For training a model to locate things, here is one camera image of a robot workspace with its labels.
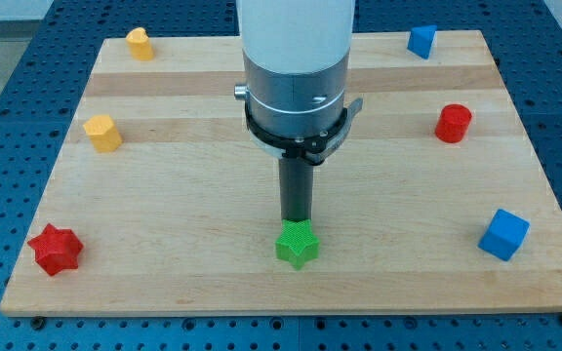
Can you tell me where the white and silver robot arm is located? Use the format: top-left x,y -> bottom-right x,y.
234,0 -> 361,165

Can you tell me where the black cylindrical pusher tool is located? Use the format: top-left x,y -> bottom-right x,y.
279,158 -> 313,221

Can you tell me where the green star block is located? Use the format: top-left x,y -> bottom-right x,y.
275,219 -> 320,270

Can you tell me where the wooden board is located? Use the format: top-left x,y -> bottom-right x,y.
0,30 -> 562,317

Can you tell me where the red cylinder block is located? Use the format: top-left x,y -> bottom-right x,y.
434,104 -> 472,143

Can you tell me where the yellow hexagon block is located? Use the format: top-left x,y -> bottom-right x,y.
83,114 -> 123,153

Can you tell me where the blue triangular prism block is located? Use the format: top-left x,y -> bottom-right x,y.
407,24 -> 437,59

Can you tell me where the yellow heart block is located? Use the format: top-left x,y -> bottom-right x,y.
125,27 -> 154,61

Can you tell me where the blue cube block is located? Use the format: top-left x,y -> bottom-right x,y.
478,209 -> 530,261

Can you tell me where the red star block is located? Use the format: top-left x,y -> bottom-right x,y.
28,223 -> 84,276

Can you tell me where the black clamp ring with lever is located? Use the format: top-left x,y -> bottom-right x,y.
244,97 -> 364,167

